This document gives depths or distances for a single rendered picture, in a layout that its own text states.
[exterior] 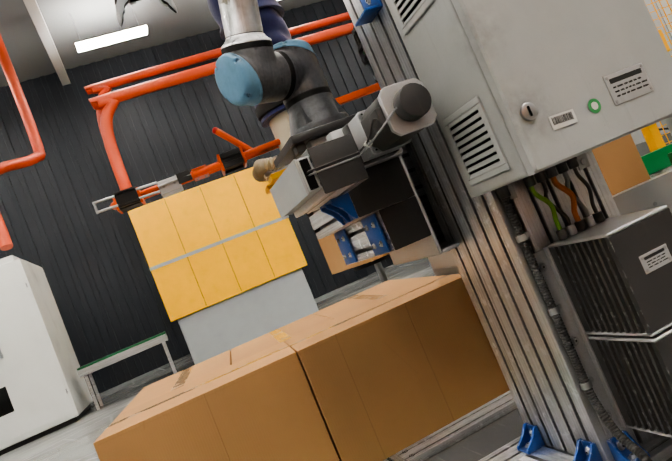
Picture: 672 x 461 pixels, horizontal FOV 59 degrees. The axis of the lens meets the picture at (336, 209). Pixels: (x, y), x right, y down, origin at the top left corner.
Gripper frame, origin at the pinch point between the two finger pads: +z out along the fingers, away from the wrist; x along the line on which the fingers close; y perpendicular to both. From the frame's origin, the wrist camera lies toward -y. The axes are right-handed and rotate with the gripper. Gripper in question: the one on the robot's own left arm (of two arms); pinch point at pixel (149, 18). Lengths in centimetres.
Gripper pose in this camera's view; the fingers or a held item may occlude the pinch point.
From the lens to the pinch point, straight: 171.8
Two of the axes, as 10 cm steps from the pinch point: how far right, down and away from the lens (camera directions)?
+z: 3.8, 9.2, -0.6
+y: -2.6, 1.7, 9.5
